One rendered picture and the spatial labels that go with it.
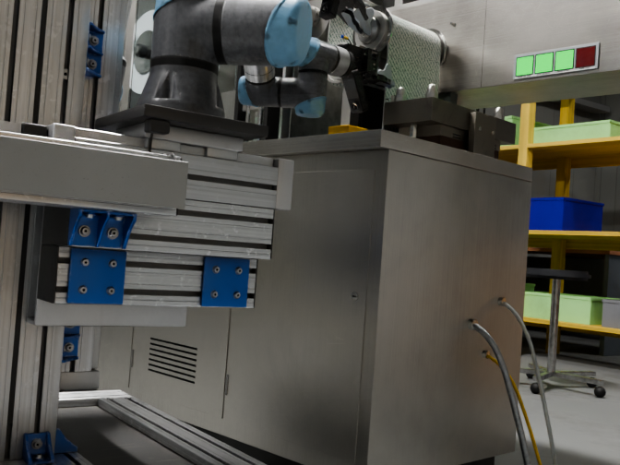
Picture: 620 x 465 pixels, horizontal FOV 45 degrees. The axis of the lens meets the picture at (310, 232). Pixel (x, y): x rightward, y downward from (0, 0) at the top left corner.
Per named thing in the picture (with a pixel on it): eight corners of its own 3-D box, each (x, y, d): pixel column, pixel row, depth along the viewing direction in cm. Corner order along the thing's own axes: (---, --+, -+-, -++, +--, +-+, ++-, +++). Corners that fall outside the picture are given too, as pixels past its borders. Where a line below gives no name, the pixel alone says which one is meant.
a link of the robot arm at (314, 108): (283, 117, 194) (286, 75, 194) (327, 119, 193) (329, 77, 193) (278, 111, 186) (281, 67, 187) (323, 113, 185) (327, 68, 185)
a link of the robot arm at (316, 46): (285, 69, 188) (288, 35, 189) (316, 78, 196) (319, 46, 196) (307, 65, 183) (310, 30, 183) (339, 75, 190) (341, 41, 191)
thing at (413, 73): (383, 111, 209) (387, 44, 209) (434, 125, 225) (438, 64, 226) (384, 111, 208) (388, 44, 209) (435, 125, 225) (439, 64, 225)
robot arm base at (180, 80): (157, 109, 119) (161, 47, 120) (122, 119, 132) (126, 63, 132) (240, 125, 128) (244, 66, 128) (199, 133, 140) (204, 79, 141)
